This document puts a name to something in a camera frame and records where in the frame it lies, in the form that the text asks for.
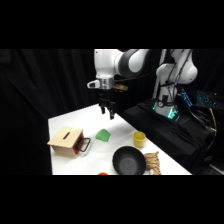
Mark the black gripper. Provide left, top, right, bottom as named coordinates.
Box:
left=98, top=93, right=117, bottom=121

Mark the wooden drawer red front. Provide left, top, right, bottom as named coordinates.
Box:
left=73, top=134, right=92, bottom=156

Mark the tan wrist mount piece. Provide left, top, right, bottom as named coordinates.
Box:
left=113, top=84, right=129, bottom=92

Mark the yellow cable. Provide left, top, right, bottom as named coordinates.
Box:
left=208, top=107, right=219, bottom=138

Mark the black curtain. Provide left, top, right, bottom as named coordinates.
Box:
left=0, top=49, right=224, bottom=176

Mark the blue lit device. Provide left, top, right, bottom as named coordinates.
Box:
left=177, top=88, right=193, bottom=108

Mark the green cloth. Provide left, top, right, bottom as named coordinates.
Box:
left=95, top=128, right=112, bottom=144

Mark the wooden box with slot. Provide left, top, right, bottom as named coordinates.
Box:
left=47, top=126, right=84, bottom=159

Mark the black bowl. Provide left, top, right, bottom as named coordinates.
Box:
left=112, top=145, right=148, bottom=176

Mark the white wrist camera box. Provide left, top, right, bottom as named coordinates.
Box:
left=86, top=79, right=101, bottom=90

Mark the black cloth covered stand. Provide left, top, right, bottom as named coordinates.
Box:
left=122, top=99, right=216, bottom=175

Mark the yellow cup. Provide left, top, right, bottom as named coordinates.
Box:
left=132, top=131, right=147, bottom=149

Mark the keyboard with blue backlight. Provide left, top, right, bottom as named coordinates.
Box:
left=195, top=91, right=220, bottom=109

